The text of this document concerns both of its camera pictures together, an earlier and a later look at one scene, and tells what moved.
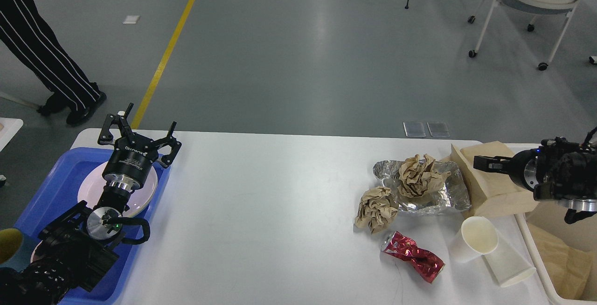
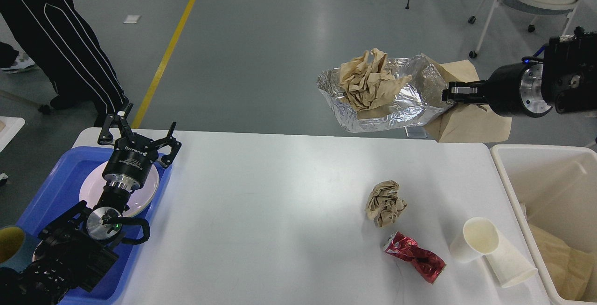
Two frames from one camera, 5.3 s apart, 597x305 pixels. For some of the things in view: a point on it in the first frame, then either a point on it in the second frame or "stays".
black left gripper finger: (169, 140) stays
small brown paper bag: (487, 192) -> (467, 122)
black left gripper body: (129, 164) stays
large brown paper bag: (573, 273) stays
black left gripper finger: (106, 135) stays
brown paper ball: (416, 178) -> (367, 85)
